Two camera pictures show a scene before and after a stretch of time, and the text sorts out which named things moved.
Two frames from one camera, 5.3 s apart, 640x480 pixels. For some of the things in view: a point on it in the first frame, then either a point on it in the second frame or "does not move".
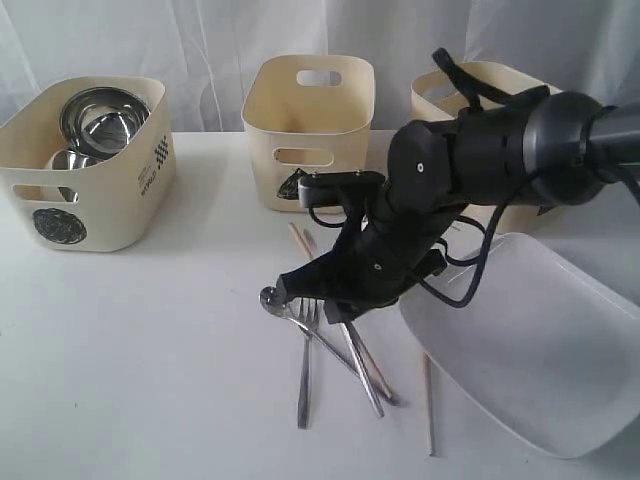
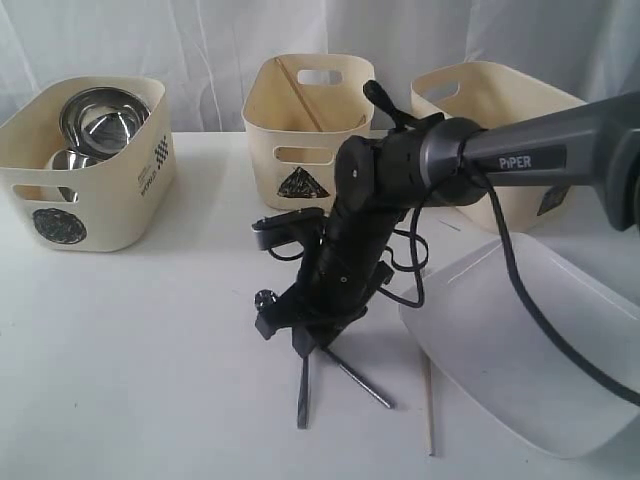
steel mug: x=69 y=160 does not move
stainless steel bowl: x=101 y=121 does not move
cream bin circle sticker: x=122 y=200 does not move
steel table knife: x=362 y=367 → x=352 y=129
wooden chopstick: x=429 y=423 does not move
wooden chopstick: x=363 y=349 → x=278 y=61
